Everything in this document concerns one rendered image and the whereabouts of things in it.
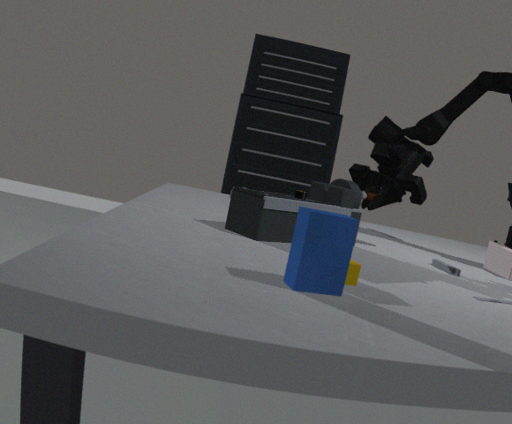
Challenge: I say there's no yellow cube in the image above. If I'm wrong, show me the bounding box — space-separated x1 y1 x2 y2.
345 260 361 286

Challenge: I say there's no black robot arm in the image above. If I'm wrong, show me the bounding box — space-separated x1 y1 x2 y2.
369 71 512 173

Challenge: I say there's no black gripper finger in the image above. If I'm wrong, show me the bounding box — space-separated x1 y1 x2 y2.
361 173 380 209
367 178 402 210

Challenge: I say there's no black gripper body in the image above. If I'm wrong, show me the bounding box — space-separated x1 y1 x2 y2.
349 156 426 205

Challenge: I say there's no blue block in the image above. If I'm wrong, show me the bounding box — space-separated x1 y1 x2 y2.
283 207 359 297

